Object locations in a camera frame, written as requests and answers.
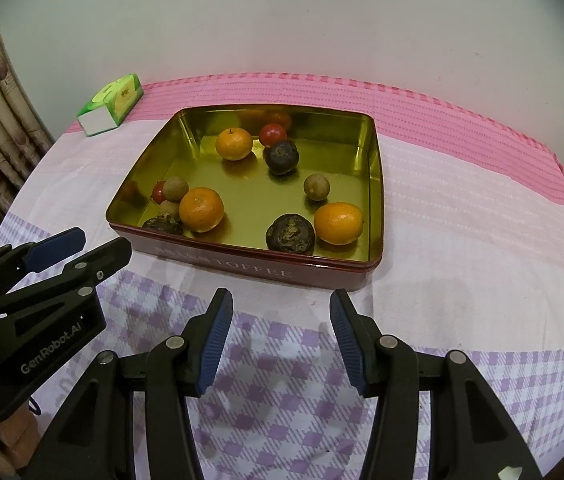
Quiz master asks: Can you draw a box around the orange mandarin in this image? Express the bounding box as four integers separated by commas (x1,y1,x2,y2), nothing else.
313,202,365,246
178,186,225,233
215,127,253,162

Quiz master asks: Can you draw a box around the dark wrinkled round fruit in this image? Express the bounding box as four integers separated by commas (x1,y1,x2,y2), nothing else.
265,213,317,253
264,140,300,176
141,213,184,236

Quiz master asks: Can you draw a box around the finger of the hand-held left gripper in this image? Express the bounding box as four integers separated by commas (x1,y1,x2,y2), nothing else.
0,226,87,293
0,236,133,322

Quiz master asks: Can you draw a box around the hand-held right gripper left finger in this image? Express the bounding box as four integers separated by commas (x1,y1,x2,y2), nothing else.
37,287,234,480

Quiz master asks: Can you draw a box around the pink purple checked cloth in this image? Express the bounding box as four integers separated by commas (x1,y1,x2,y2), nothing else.
0,72,564,480

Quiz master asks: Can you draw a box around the dark red rectangular tin box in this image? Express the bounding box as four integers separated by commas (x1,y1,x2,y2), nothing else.
105,106,386,292

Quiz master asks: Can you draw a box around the person's left forearm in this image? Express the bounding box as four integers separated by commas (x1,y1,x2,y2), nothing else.
0,402,40,461

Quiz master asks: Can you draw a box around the green white tissue pack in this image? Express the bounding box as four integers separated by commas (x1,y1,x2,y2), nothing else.
76,73,144,137

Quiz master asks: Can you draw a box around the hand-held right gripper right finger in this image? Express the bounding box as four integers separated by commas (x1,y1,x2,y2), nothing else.
328,288,543,480

